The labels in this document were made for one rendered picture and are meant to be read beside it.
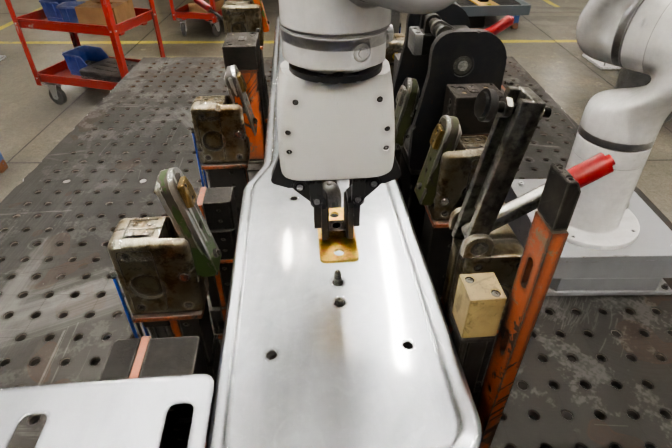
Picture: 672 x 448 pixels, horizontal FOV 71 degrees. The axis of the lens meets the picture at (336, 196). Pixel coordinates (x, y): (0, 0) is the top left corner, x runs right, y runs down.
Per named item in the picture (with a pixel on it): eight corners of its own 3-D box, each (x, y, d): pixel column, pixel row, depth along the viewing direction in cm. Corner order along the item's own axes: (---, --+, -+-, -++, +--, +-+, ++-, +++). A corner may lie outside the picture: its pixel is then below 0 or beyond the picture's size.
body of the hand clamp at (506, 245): (420, 401, 72) (452, 223, 52) (463, 398, 73) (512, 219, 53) (429, 439, 67) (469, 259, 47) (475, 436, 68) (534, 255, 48)
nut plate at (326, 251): (316, 210, 51) (315, 201, 50) (350, 209, 51) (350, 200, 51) (320, 263, 44) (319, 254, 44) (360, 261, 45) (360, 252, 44)
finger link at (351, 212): (376, 164, 45) (373, 219, 49) (343, 165, 45) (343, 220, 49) (381, 182, 43) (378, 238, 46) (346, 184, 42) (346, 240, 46)
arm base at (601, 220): (601, 188, 102) (630, 109, 92) (661, 245, 87) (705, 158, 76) (517, 195, 100) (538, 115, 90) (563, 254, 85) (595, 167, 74)
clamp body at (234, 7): (232, 113, 158) (216, -2, 137) (276, 111, 159) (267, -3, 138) (229, 127, 149) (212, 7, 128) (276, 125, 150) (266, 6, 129)
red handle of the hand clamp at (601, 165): (453, 216, 51) (597, 140, 46) (462, 229, 52) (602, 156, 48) (465, 242, 47) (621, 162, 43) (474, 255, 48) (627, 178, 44)
